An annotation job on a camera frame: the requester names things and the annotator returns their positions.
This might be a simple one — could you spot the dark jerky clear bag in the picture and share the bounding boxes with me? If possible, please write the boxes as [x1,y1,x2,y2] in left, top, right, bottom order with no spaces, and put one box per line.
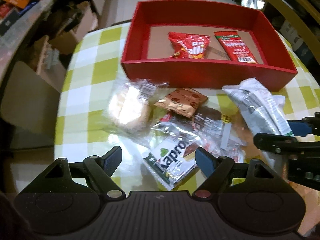
[151,106,246,163]

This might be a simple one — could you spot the white silver snack packet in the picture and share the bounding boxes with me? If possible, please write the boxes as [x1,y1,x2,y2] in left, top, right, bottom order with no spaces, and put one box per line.
[222,78,294,136]

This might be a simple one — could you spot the Kaprons wafer packet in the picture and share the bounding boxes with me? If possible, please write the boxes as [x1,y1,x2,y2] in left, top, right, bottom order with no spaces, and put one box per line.
[143,137,199,191]

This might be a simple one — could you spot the bread bun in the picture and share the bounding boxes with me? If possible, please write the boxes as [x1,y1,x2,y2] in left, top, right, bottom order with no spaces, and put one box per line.
[101,76,169,141]

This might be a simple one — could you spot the brown gold biscuit packet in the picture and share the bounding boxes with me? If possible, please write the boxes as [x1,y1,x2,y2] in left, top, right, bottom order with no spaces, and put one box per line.
[155,88,208,118]

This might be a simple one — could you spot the red green snack packet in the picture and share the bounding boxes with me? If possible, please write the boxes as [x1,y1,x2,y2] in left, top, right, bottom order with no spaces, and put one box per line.
[214,31,257,63]

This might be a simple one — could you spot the red Trolli gummy bag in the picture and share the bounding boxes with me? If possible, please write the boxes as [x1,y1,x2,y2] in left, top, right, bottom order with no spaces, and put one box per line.
[168,32,210,59]

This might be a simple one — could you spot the beige chair back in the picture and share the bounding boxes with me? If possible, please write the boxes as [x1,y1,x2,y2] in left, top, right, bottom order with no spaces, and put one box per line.
[1,61,60,149]

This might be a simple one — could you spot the green checkered tablecloth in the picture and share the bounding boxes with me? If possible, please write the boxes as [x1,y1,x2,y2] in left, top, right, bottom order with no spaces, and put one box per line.
[54,23,319,194]

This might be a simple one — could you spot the wooden shelf unit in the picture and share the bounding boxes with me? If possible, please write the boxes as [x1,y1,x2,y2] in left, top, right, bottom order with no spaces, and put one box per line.
[263,0,319,69]

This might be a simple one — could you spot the red cardboard box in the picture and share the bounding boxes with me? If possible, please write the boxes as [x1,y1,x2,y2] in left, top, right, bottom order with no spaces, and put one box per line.
[121,0,297,92]

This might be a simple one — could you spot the open cardboard box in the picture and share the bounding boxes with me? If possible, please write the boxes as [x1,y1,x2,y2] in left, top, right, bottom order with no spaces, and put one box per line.
[49,1,98,55]

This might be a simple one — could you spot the long grey side counter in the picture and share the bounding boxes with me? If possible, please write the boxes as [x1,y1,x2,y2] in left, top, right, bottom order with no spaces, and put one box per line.
[1,0,56,82]

